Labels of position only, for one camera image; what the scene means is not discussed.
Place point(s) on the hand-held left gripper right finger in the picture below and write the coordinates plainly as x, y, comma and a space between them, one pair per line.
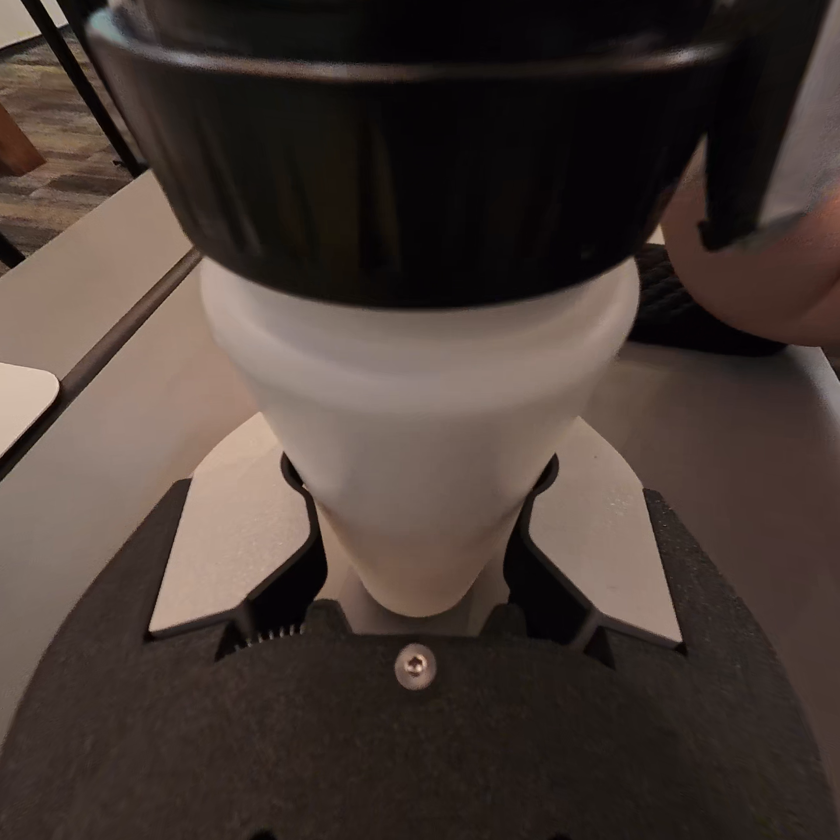
590, 544

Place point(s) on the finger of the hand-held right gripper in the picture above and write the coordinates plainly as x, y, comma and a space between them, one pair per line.
807, 131

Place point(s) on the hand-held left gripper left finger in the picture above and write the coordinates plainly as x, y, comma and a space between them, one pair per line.
229, 538

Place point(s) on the white plastic bottle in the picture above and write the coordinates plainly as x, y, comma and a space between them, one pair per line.
420, 426

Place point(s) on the black bottle lid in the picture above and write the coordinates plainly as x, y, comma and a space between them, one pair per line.
407, 164

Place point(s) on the person's right forearm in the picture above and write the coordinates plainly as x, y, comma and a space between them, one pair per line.
754, 289

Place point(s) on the black textured mat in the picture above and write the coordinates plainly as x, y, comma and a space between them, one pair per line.
669, 315

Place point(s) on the white board stand base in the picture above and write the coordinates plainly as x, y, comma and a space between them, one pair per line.
23, 400

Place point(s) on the brown wooden leg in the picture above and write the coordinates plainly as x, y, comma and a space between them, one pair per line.
16, 148

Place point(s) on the black metal frame legs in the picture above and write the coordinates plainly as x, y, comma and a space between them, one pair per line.
84, 88

